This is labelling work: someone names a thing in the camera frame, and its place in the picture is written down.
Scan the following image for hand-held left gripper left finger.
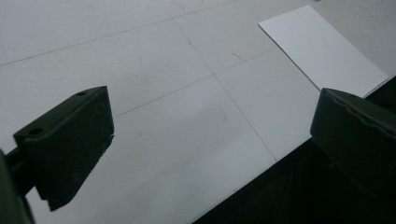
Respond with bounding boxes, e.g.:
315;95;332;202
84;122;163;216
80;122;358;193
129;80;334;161
6;86;115;212

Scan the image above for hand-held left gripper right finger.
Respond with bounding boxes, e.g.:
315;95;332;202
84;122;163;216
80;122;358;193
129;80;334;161
310;88;396;203

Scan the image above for white paper sheet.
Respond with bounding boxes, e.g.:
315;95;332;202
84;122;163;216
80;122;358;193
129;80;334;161
258;4;390;99

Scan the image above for white table cover board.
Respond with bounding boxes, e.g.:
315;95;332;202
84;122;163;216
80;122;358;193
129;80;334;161
0;0;396;224

